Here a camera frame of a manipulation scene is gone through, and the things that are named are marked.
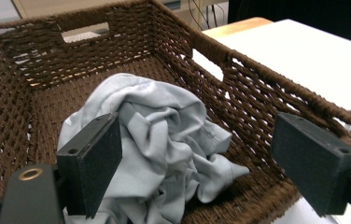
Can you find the brown wicker basket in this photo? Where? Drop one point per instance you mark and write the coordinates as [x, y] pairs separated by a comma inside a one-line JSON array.
[[127, 46]]

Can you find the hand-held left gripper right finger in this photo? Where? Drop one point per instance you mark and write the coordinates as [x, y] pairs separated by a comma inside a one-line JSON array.
[[313, 165]]

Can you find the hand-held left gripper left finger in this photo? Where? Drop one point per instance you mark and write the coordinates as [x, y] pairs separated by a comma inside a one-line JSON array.
[[89, 168]]

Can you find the grey cloth garment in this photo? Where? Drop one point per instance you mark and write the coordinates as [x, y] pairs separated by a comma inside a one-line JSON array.
[[167, 124]]

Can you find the white board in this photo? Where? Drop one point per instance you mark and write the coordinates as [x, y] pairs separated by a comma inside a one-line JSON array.
[[304, 56]]

